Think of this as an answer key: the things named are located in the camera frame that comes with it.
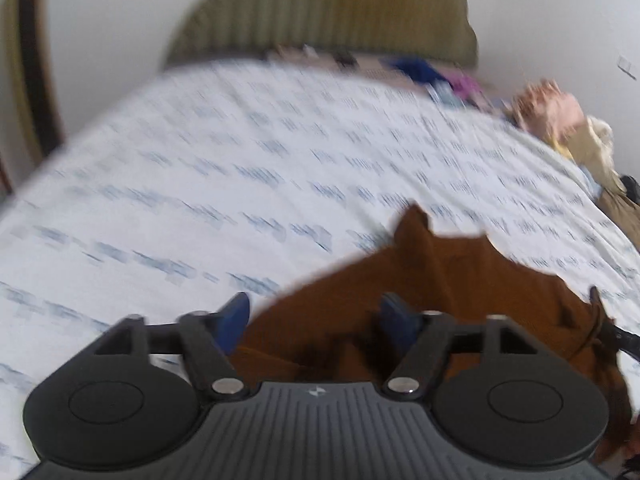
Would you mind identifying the olive brown coat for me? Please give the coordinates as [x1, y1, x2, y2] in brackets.
[597, 176, 640, 250]

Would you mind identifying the brown knit sweater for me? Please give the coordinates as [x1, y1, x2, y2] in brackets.
[231, 205, 639, 462]

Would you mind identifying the olive padded headboard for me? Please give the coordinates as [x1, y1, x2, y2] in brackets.
[166, 0, 478, 67]

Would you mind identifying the pink garment pile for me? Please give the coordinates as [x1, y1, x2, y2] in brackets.
[511, 79, 586, 142]

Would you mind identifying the dark blue garment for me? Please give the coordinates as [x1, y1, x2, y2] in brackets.
[384, 58, 448, 86]

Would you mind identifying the white script-print bed sheet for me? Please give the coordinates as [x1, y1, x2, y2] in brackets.
[1, 61, 639, 479]

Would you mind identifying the gold tower air conditioner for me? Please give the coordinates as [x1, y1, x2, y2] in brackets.
[1, 0, 64, 165]

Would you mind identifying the cream quilted jacket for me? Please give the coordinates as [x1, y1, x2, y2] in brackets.
[561, 116, 625, 194]

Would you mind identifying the purple garment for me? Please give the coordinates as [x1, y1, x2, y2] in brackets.
[448, 73, 490, 107]

